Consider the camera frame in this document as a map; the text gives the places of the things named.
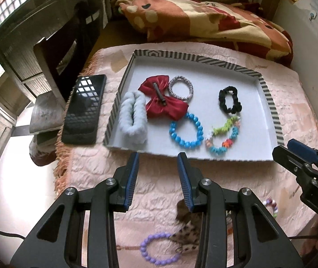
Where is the dark wooden chair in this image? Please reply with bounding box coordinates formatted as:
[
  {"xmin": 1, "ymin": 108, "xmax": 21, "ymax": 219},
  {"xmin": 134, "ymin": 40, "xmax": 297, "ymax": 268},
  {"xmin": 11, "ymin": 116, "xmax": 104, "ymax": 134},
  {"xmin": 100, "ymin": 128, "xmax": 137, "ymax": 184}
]
[{"xmin": 29, "ymin": 35, "xmax": 79, "ymax": 146}]

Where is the black scrunchie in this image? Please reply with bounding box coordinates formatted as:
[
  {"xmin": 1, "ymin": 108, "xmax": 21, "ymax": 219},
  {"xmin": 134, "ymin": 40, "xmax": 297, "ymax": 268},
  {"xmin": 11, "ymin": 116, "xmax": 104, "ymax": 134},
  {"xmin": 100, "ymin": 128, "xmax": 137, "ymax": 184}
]
[{"xmin": 218, "ymin": 86, "xmax": 244, "ymax": 115}]

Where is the light blue fluffy scrunchie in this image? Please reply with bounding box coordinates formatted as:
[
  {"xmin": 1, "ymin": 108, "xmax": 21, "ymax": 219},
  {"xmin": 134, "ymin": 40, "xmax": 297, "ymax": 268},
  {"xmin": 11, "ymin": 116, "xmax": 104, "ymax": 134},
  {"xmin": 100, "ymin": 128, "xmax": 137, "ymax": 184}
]
[{"xmin": 119, "ymin": 91, "xmax": 148, "ymax": 146}]

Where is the striped cardboard tray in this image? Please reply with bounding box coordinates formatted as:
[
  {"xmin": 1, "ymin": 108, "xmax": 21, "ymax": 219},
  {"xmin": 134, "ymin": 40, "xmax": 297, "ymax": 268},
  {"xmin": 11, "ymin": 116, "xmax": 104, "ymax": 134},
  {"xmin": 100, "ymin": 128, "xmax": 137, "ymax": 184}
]
[{"xmin": 103, "ymin": 49, "xmax": 283, "ymax": 164}]

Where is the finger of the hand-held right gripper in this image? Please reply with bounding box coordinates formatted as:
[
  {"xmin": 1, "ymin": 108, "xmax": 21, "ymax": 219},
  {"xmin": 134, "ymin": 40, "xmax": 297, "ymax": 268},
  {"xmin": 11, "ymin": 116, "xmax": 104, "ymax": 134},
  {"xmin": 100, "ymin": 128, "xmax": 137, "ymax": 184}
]
[
  {"xmin": 287, "ymin": 139, "xmax": 318, "ymax": 175},
  {"xmin": 272, "ymin": 145, "xmax": 317, "ymax": 185}
]

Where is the printed orange blanket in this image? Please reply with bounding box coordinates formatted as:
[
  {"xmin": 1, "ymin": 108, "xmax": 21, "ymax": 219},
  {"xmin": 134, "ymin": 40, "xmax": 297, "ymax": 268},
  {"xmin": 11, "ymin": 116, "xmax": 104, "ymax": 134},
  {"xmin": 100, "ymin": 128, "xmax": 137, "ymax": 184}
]
[{"xmin": 116, "ymin": 0, "xmax": 293, "ymax": 67}]

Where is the multicolour round bead bracelet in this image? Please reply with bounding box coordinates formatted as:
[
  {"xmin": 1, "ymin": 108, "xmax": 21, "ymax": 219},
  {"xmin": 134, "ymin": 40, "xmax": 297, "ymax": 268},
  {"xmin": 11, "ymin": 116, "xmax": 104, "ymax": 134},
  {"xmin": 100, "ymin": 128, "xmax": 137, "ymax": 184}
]
[{"xmin": 262, "ymin": 198, "xmax": 279, "ymax": 218}]

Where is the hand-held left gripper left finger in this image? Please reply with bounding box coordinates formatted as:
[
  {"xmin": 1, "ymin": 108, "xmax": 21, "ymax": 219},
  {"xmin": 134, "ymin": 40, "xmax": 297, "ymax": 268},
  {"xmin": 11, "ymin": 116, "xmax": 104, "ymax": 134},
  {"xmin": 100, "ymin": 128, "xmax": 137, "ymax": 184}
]
[{"xmin": 10, "ymin": 152, "xmax": 140, "ymax": 268}]

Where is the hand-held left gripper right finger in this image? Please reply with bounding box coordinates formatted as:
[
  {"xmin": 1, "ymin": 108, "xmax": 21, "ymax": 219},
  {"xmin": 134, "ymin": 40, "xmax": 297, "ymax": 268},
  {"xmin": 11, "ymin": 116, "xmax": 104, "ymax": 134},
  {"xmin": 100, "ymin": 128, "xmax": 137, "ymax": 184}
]
[{"xmin": 176, "ymin": 152, "xmax": 304, "ymax": 268}]

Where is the purple bead bracelet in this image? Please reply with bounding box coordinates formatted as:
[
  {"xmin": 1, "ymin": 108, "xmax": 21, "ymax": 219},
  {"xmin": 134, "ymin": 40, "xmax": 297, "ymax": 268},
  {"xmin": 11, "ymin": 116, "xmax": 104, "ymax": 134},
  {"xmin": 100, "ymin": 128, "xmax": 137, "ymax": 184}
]
[{"xmin": 140, "ymin": 232, "xmax": 180, "ymax": 266}]

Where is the pink quilted tablecloth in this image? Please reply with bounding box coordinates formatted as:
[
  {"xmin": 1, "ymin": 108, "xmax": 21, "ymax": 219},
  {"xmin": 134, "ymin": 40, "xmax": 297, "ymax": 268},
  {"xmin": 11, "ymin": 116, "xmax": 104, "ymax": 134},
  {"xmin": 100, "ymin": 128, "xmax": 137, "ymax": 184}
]
[{"xmin": 54, "ymin": 42, "xmax": 318, "ymax": 268}]

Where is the black cable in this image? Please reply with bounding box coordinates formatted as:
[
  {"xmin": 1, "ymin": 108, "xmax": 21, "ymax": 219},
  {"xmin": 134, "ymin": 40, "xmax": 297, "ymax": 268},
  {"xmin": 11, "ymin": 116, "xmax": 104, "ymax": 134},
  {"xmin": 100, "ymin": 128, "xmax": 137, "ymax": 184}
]
[{"xmin": 0, "ymin": 227, "xmax": 23, "ymax": 240}]

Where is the blue bead bracelet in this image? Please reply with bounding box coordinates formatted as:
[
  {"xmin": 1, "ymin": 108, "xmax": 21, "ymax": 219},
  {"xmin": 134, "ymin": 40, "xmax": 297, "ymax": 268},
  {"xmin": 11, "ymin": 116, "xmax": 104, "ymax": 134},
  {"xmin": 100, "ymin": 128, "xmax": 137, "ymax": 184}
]
[{"xmin": 169, "ymin": 112, "xmax": 204, "ymax": 150}]

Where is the black smartphone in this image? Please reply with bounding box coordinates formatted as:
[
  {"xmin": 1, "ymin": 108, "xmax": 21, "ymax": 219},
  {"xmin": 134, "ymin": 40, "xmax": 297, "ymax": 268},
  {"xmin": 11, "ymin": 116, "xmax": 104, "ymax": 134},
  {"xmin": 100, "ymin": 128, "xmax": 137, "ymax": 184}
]
[{"xmin": 61, "ymin": 74, "xmax": 107, "ymax": 145}]

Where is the silver glitter hair tie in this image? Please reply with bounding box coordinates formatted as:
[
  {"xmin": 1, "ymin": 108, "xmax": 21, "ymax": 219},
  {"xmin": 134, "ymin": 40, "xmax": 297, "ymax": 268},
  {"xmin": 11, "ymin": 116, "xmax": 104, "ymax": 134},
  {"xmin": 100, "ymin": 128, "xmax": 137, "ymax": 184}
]
[{"xmin": 168, "ymin": 75, "xmax": 194, "ymax": 101}]

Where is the leopard print scrunchie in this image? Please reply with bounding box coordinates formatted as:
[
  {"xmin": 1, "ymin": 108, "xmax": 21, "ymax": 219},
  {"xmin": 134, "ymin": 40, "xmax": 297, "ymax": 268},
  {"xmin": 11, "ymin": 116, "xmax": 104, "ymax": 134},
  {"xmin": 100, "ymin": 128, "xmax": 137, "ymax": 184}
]
[{"xmin": 170, "ymin": 199, "xmax": 204, "ymax": 254}]

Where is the dark red cloth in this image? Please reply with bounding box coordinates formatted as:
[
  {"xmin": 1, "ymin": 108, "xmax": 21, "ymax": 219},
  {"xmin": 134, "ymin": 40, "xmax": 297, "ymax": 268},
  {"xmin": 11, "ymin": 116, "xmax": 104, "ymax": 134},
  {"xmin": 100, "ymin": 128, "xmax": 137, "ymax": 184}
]
[{"xmin": 29, "ymin": 142, "xmax": 60, "ymax": 167}]

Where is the red satin bow clip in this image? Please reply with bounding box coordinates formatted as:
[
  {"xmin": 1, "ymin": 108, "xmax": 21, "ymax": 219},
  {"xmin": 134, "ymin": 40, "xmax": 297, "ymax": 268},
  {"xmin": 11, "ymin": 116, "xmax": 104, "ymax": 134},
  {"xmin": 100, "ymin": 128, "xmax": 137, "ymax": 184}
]
[{"xmin": 138, "ymin": 74, "xmax": 189, "ymax": 121}]

